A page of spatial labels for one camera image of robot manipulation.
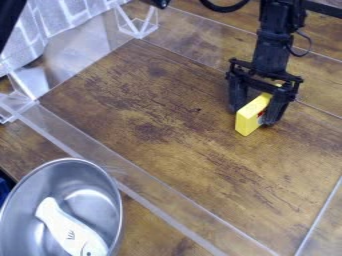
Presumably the grey brick pattern cloth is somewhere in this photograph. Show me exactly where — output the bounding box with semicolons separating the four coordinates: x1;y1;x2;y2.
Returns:
0;0;132;77

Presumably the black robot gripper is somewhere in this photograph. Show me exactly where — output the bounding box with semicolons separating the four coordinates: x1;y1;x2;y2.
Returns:
226;31;304;126

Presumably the silver metal bowl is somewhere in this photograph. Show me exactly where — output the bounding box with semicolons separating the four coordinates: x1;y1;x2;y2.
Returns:
0;158;124;256

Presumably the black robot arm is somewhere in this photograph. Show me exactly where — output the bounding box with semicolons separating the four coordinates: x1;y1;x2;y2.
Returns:
226;0;313;125

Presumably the clear acrylic barrier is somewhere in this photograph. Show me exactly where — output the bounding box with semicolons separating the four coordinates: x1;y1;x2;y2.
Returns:
0;0;342;256

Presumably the blue object at edge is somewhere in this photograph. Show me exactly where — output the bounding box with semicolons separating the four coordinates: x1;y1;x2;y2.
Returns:
0;178;10;207

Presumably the white wooden fish toy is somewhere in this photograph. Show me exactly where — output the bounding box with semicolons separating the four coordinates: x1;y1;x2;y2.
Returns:
35;197;109;256

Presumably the black cable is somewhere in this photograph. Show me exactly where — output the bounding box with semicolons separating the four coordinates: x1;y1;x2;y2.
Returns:
198;0;315;58

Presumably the yellow butter block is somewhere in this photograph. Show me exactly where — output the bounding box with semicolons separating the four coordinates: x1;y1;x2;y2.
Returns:
236;92;273;136

